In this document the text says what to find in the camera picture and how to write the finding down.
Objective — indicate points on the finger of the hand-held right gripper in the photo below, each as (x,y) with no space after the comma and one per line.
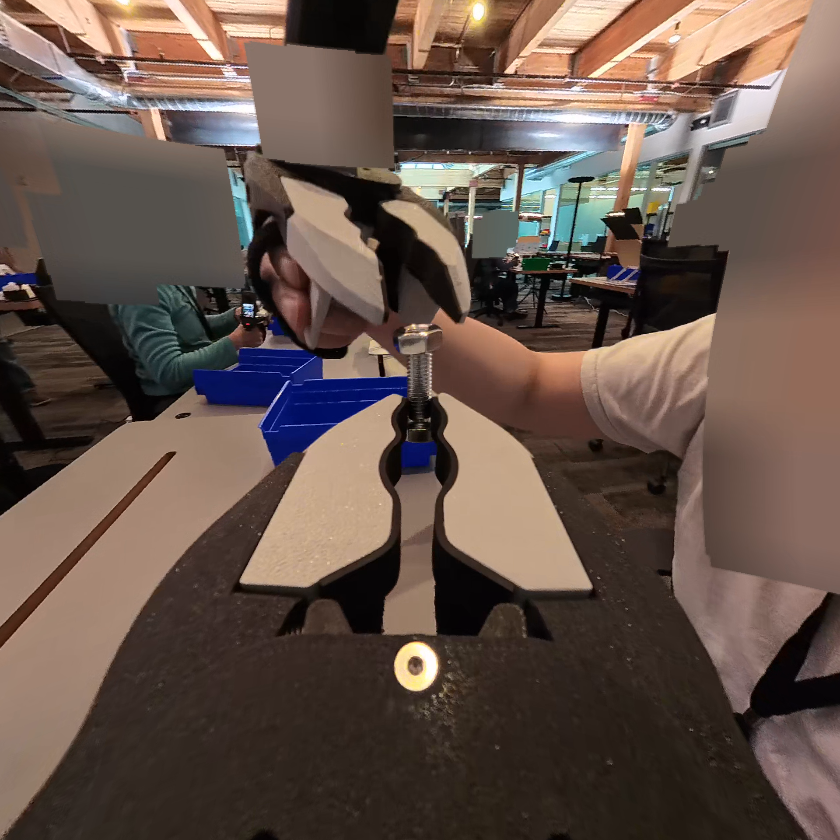
(433,256)
(335,256)

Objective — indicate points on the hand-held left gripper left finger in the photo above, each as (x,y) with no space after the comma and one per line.
(322,525)

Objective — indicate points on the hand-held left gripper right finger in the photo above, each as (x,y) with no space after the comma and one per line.
(519,525)

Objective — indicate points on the blue plastic bin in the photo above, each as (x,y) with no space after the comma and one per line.
(250,381)
(328,414)

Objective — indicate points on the silver hex bolt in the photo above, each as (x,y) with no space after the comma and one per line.
(420,374)

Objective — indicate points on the person's right forearm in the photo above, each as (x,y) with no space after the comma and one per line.
(525,381)

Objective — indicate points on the person's right hand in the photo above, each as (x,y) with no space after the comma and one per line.
(282,295)

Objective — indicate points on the green box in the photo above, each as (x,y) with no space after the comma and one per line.
(536,263)

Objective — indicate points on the wooden desk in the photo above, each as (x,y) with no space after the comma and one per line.
(545,278)

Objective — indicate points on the black mesh chair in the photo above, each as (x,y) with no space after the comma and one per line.
(676,295)

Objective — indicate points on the black office chair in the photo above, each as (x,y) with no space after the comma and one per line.
(79,341)

